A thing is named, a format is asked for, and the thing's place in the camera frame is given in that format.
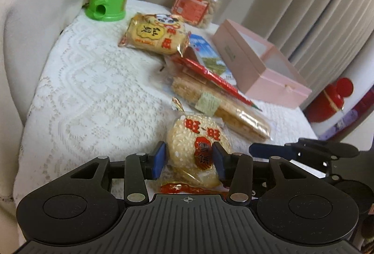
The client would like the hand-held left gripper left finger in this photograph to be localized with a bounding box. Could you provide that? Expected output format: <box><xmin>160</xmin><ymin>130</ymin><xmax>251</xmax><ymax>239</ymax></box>
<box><xmin>70</xmin><ymin>141</ymin><xmax>167</xmax><ymax>203</ymax></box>

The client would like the blue snack packet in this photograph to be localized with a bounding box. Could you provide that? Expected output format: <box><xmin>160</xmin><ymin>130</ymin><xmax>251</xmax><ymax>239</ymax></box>
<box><xmin>187</xmin><ymin>34</ymin><xmax>237</xmax><ymax>88</ymax></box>

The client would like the red-edged cracker packet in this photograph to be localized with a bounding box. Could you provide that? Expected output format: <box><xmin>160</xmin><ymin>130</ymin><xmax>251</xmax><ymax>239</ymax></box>
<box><xmin>171</xmin><ymin>55</ymin><xmax>262</xmax><ymax>111</ymax></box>

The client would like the long clear cracker packet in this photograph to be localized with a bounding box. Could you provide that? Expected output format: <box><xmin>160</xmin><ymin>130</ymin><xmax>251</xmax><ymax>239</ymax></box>
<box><xmin>169</xmin><ymin>73</ymin><xmax>272</xmax><ymax>142</ymax></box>

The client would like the round rice cracker packet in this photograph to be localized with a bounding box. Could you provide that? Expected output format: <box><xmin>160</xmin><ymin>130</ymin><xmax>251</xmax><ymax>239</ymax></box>
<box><xmin>161</xmin><ymin>97</ymin><xmax>232</xmax><ymax>195</ymax></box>

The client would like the yellow rice cracker packet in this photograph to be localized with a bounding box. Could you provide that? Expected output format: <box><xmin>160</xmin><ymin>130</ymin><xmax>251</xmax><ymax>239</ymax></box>
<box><xmin>118</xmin><ymin>12</ymin><xmax>190</xmax><ymax>57</ymax></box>

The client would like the white lace tablecloth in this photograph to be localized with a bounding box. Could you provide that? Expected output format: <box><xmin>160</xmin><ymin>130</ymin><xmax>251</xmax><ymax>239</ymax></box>
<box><xmin>13</xmin><ymin>0</ymin><xmax>319</xmax><ymax>205</ymax></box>

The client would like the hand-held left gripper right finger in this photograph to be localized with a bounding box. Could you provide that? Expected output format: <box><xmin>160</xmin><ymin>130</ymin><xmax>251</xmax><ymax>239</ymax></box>
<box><xmin>212</xmin><ymin>141</ymin><xmax>295</xmax><ymax>205</ymax></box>

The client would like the red round container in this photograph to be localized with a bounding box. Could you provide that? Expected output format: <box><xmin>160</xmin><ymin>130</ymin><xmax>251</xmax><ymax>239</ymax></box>
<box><xmin>305</xmin><ymin>77</ymin><xmax>354</xmax><ymax>123</ymax></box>

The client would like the pink box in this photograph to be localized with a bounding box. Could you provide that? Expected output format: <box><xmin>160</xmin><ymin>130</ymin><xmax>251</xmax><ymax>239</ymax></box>
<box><xmin>211</xmin><ymin>18</ymin><xmax>313</xmax><ymax>109</ymax></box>

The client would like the purple printed object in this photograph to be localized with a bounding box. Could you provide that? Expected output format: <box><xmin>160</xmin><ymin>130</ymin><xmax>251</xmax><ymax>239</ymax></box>
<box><xmin>321</xmin><ymin>96</ymin><xmax>374</xmax><ymax>142</ymax></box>

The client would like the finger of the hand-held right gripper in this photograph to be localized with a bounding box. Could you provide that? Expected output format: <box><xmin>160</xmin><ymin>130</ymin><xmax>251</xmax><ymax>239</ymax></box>
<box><xmin>249</xmin><ymin>141</ymin><xmax>295</xmax><ymax>159</ymax></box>

